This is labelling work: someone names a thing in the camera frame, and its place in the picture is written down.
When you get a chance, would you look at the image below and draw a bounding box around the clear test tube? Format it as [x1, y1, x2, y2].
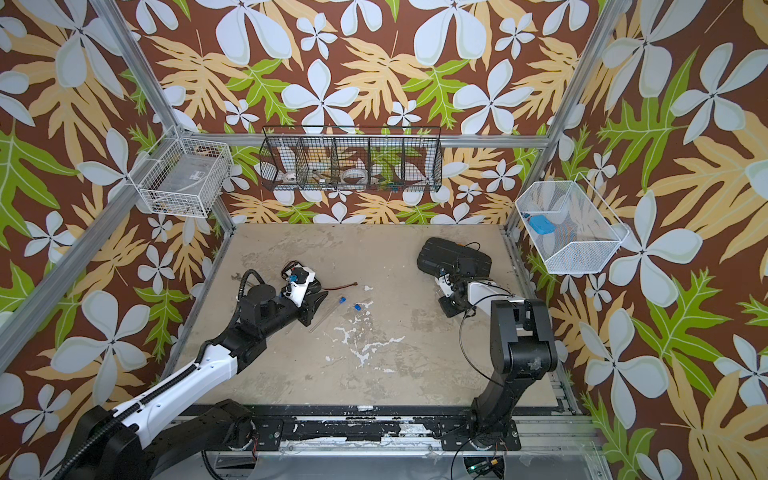
[309, 296, 346, 333]

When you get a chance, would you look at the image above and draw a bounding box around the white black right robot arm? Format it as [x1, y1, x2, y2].
[435, 274, 558, 449]

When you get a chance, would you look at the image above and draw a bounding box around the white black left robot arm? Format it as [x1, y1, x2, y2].
[55, 261, 328, 479]

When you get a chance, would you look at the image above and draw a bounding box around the black plastic case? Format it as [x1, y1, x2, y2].
[416, 237, 492, 278]

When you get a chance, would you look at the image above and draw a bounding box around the blue object in basket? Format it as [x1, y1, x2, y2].
[528, 215, 556, 235]

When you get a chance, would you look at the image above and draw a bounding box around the white mesh basket right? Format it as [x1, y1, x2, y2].
[515, 174, 630, 276]

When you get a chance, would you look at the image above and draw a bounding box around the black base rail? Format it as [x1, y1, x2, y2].
[197, 404, 541, 454]

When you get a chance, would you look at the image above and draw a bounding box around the white wire basket left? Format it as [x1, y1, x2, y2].
[130, 127, 233, 218]

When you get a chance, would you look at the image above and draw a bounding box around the black wire basket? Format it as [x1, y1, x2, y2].
[258, 126, 444, 192]

